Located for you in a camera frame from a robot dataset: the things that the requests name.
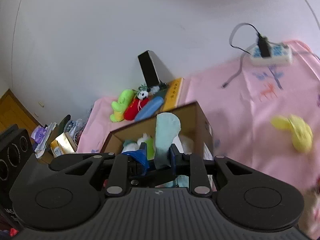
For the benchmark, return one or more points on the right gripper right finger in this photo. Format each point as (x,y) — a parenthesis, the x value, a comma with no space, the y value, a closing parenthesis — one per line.
(179,162)

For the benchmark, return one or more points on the white plush in box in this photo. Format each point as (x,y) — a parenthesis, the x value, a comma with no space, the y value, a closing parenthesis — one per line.
(130,145)

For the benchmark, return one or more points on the light blue sock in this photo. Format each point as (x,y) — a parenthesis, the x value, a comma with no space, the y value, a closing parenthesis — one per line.
(168,127)

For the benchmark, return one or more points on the pink printed tablecloth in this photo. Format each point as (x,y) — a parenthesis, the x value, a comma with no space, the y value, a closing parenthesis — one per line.
(240,116)

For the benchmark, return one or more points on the neon green cloth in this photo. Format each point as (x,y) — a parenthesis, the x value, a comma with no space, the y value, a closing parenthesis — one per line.
(150,149)

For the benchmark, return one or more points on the cluttered items pile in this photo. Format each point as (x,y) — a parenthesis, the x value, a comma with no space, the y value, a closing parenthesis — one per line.
(55,139)

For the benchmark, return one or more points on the small panda plush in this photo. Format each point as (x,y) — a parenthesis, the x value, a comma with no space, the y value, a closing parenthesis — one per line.
(142,92)

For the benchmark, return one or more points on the black smartphone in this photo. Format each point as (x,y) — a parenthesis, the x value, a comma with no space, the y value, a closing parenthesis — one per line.
(148,69)

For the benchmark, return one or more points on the blue glasses case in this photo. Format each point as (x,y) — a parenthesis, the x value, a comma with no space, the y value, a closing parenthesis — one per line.
(150,108)

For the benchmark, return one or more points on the yellow sock bundle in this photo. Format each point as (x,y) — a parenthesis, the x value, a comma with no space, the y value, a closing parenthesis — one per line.
(301,132)

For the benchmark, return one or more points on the red plush toy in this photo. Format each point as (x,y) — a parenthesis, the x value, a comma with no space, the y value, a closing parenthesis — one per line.
(134,108)

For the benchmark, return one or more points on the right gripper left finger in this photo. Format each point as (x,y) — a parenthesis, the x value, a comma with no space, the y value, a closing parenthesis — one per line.
(139,153)

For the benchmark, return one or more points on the brown cardboard box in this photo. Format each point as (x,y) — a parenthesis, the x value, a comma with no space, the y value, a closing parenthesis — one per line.
(122,172)

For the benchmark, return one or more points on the white power strip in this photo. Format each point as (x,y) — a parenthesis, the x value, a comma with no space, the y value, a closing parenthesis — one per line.
(280,54)

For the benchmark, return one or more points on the green plush toy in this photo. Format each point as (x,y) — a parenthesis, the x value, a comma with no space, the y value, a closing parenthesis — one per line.
(120,106)

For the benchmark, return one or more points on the black charger adapter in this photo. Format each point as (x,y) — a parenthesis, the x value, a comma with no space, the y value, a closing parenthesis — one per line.
(264,46)

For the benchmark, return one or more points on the yellow book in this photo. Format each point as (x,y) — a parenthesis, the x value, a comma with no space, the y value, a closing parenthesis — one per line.
(173,94)

